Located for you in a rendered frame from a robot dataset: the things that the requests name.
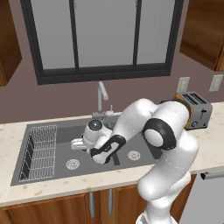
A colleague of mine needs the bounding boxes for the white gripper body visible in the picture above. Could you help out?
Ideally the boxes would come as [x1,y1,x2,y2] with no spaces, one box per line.
[70,137,88,151]

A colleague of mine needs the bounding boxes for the silver cupboard door handle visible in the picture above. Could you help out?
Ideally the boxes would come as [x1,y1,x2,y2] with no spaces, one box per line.
[108,188,115,215]
[88,192,96,219]

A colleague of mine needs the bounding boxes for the brown wooden cupboard side panel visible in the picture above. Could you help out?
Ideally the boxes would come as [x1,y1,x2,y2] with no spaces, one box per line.
[170,173,197,224]

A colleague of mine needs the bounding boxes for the grey dishwasher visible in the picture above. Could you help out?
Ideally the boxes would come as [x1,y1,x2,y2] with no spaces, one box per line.
[178,170,224,224]

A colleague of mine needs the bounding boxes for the white wall outlet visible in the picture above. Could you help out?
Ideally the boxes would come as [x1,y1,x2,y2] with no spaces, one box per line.
[208,73,224,93]
[176,76,191,94]

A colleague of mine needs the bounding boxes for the wire dish rack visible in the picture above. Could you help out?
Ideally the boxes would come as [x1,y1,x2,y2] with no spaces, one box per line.
[18,124,59,180]

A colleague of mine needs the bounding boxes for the dark framed window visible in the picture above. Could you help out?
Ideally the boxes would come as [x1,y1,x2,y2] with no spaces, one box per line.
[19,0,186,86]

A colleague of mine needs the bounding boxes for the silver dishwasher handle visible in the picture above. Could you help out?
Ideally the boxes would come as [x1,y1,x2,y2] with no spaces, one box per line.
[199,171,224,181]

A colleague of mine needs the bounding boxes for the round sink drain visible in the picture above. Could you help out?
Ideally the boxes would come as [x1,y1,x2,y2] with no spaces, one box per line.
[66,158,79,171]
[127,150,141,161]

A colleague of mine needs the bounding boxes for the brown wooden wall cupboard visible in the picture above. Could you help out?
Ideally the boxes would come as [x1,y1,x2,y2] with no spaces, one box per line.
[0,0,23,88]
[178,0,224,73]

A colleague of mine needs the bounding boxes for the brown wooden cupboard door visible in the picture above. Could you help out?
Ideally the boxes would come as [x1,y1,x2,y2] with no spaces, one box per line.
[0,191,102,224]
[101,183,148,224]

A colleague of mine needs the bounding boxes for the grey and orange toaster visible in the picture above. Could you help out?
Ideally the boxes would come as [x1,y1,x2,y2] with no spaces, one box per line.
[174,91,214,131]

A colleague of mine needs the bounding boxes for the silver sink tap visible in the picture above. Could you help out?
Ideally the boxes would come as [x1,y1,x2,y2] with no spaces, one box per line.
[92,80,123,121]

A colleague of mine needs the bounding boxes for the grey double basin sink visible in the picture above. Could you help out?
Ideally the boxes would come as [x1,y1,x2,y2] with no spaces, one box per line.
[10,115,165,187]

